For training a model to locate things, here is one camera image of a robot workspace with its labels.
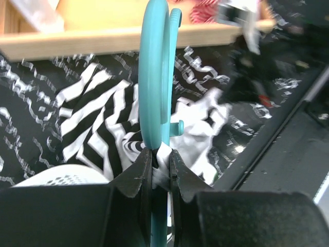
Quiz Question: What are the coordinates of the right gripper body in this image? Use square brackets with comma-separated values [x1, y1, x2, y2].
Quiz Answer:
[221, 1, 328, 103]

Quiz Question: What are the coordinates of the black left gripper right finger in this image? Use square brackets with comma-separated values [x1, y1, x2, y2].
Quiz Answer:
[169, 151, 328, 247]

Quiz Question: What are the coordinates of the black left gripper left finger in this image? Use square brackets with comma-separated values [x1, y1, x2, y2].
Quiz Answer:
[1, 149, 152, 246]

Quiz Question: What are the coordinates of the black white striped tank top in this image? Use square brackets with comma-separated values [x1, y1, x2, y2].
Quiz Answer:
[56, 63, 231, 185]

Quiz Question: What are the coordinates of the teal hanger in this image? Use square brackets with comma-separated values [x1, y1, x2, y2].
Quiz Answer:
[138, 1, 184, 246]

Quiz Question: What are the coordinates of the white perforated laundry basket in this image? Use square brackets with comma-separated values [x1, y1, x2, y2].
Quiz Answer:
[15, 164, 109, 187]

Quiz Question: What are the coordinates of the red white striped garment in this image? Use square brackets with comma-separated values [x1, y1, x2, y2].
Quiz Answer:
[169, 0, 224, 24]

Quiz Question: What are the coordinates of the wooden tray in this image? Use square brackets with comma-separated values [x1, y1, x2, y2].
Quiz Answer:
[1, 1, 275, 61]

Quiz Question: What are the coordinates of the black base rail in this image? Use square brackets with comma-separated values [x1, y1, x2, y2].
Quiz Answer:
[214, 68, 328, 205]

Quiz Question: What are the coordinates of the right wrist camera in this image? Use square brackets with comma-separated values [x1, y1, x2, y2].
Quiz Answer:
[217, 0, 263, 55]

